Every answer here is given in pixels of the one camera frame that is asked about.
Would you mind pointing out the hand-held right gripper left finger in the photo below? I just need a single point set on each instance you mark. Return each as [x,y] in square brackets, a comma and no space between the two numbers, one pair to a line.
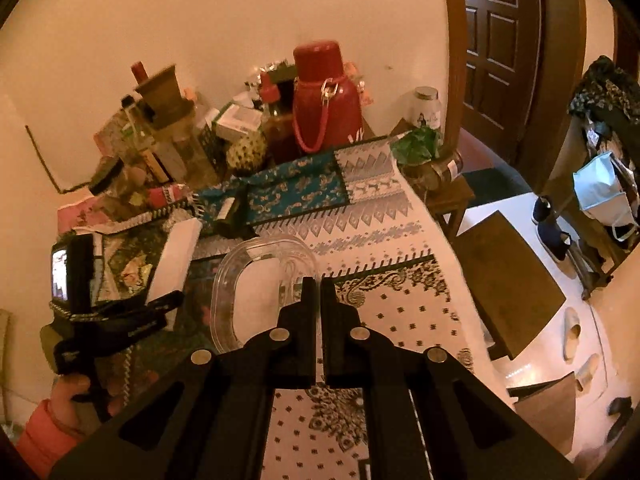
[307,322]

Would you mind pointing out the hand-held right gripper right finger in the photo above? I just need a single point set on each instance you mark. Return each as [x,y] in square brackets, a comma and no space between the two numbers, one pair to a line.
[331,322]

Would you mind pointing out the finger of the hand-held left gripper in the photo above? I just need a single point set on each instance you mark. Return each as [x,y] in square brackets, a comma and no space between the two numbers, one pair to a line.
[150,305]
[135,331]

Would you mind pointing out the white rectangular box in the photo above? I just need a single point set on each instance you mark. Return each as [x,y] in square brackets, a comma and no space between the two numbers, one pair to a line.
[175,260]

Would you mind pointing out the clear plastic container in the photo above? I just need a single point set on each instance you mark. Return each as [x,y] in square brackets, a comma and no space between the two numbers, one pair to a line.
[250,285]

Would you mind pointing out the person's left hand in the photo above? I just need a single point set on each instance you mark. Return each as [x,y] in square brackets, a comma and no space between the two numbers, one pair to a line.
[65,390]

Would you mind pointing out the pink cloth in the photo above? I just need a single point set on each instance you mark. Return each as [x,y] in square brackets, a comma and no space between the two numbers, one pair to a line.
[75,216]

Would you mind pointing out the table with patchwork cloth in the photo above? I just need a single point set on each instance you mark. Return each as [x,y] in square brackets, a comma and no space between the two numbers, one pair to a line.
[390,260]

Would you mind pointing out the red and white tube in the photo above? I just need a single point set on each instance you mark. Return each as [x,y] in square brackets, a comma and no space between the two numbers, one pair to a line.
[165,195]

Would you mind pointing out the jar with dark lid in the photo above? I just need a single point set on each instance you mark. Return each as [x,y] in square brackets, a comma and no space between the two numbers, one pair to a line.
[107,175]

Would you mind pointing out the dark small bottle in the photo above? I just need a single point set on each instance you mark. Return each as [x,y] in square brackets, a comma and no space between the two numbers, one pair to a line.
[230,212]

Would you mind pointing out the small wooden stool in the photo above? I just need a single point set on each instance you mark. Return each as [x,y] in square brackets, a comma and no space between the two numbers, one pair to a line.
[450,202]

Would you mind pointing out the scaly round fruit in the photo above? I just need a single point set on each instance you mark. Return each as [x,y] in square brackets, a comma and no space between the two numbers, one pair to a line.
[247,152]

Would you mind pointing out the lying glass jar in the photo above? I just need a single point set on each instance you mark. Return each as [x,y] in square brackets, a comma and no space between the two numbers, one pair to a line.
[442,168]

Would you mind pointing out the sauce bottle with red cap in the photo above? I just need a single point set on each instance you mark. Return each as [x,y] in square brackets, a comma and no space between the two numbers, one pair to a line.
[277,127]

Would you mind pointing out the green leafy vegetable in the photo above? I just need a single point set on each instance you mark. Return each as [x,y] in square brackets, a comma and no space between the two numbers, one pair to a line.
[417,145]

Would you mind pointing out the small white box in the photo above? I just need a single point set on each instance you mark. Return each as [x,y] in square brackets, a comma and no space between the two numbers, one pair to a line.
[236,121]

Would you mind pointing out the brown ceramic vase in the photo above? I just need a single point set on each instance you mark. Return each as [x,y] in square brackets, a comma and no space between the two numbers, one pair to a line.
[160,92]

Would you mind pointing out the dark door mat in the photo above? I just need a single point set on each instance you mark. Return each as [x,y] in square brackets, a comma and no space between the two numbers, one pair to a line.
[495,181]

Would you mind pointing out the red thermos flask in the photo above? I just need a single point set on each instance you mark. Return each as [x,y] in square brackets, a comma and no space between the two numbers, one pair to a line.
[325,105]

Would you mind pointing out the glass jar with metal lid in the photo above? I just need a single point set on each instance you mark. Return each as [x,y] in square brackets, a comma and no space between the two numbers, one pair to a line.
[426,107]

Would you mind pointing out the dark slipper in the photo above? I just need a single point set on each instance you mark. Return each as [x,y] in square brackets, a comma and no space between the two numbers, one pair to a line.
[555,246]
[544,210]

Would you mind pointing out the white slipper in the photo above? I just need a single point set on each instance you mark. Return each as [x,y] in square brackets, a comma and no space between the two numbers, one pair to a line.
[572,329]
[587,372]

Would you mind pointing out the silver foil wrapper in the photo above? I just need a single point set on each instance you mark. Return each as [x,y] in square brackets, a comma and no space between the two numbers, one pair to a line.
[270,67]

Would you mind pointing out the wooden clothes rack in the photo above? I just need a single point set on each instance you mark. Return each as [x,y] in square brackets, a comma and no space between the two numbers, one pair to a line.
[595,265]

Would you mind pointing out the black shoe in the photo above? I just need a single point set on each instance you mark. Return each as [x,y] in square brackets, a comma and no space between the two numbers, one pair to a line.
[620,406]

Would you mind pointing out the blue face mask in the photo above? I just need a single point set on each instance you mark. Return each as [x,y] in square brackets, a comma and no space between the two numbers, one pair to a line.
[602,190]

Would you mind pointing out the dark wooden panel door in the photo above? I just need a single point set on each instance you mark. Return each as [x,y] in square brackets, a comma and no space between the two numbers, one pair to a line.
[500,25]

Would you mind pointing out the dark floral cloth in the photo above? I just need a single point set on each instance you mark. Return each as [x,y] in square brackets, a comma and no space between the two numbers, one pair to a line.
[610,90]

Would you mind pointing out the wooden door frame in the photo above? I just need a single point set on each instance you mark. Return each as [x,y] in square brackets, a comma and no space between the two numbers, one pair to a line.
[560,60]

